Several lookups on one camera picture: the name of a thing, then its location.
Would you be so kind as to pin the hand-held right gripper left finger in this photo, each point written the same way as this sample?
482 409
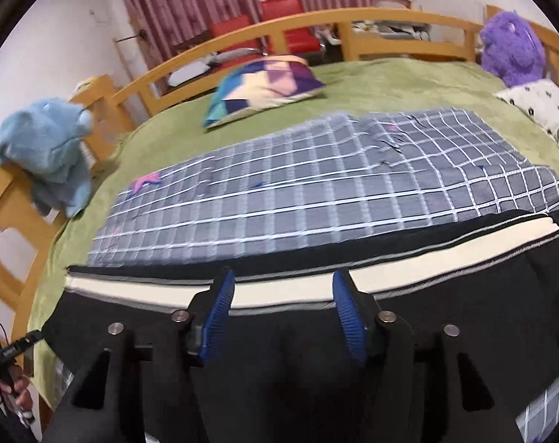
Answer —
218 316

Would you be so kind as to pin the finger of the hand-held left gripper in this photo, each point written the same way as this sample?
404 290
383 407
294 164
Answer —
25 340

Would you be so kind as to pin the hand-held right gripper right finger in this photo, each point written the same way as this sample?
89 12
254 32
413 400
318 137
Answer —
349 320

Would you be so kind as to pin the black pants with white stripe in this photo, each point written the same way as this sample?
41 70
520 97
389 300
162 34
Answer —
491 295

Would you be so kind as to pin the person's left hand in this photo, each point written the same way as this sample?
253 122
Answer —
22 394

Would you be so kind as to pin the grey plaid blanket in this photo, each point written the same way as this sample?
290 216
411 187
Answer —
307 180

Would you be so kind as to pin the green bed sheet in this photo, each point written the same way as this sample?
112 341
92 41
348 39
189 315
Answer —
168 147

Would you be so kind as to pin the blue plush toy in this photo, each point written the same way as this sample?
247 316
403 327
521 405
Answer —
48 147

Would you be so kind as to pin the colourful geometric pillow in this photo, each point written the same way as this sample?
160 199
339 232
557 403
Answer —
265 84

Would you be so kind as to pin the red chair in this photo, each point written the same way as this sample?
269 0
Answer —
291 18
233 32

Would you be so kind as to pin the white patterned pillow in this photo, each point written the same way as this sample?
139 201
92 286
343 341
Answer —
540 101

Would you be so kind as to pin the cluttered desk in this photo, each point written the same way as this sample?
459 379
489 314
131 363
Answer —
390 27

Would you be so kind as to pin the purple plush toy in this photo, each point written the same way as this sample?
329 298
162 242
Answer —
510 48

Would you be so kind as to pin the wooden bed frame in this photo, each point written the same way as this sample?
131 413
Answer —
136 88

